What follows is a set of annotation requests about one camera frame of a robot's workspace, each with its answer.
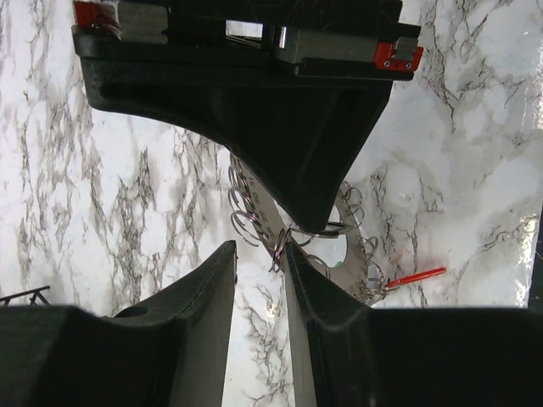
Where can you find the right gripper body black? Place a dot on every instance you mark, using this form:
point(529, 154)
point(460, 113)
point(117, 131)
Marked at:
point(324, 39)

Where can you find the metal disc with keyrings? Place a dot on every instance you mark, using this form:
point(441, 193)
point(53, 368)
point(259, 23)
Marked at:
point(260, 221)

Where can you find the black wire rack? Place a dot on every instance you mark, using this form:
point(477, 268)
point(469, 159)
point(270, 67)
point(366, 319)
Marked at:
point(32, 297)

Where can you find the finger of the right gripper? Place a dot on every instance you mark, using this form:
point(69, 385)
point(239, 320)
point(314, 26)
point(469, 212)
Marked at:
point(298, 136)

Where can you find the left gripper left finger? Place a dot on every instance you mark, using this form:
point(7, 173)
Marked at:
point(168, 350)

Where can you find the red key tag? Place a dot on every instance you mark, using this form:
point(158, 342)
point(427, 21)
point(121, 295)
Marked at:
point(415, 277)

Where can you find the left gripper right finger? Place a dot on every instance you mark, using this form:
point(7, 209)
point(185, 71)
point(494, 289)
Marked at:
point(346, 353)

